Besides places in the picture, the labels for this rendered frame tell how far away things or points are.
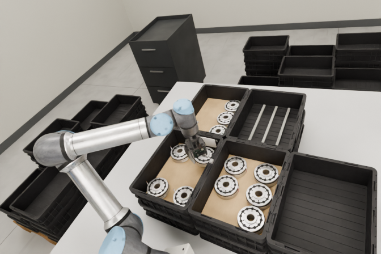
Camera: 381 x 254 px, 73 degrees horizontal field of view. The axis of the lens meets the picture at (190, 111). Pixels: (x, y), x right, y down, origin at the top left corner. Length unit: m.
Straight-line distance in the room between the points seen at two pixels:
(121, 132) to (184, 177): 0.49
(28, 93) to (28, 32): 0.78
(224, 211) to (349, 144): 0.76
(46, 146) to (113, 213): 0.35
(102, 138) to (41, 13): 3.41
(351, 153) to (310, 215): 0.49
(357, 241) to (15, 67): 3.75
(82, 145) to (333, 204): 0.93
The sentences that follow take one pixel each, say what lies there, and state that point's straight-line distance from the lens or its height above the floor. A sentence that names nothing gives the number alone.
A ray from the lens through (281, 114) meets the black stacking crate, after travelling 1.49.
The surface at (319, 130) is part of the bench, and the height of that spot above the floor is 0.70.
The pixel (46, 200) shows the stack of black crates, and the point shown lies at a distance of 2.12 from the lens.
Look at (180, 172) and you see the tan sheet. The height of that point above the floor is 0.83.
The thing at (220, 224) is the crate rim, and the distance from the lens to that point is 1.01.
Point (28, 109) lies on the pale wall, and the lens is 4.04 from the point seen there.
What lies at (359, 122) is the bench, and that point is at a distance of 1.68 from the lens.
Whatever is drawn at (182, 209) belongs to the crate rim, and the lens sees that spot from 1.07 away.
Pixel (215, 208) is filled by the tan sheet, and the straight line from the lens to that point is 1.16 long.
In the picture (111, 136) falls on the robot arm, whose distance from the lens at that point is 0.90.
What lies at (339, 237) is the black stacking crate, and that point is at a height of 0.83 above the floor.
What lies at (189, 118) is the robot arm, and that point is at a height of 1.18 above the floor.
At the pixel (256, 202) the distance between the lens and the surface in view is 1.12.
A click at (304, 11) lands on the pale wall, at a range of 4.23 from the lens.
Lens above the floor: 1.82
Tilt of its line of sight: 38 degrees down
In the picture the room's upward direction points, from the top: 17 degrees counter-clockwise
